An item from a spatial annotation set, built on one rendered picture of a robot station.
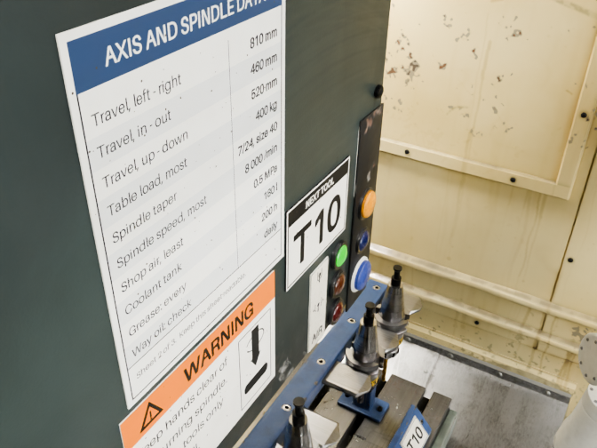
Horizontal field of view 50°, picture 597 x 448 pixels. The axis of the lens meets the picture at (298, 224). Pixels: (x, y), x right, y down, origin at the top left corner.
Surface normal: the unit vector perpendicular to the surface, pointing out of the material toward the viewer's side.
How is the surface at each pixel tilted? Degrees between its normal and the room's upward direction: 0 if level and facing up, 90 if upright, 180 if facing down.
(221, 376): 90
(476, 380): 24
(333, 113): 90
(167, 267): 90
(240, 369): 90
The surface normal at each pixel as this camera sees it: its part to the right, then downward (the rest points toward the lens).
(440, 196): -0.50, 0.47
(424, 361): -0.18, -0.57
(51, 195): 0.87, 0.29
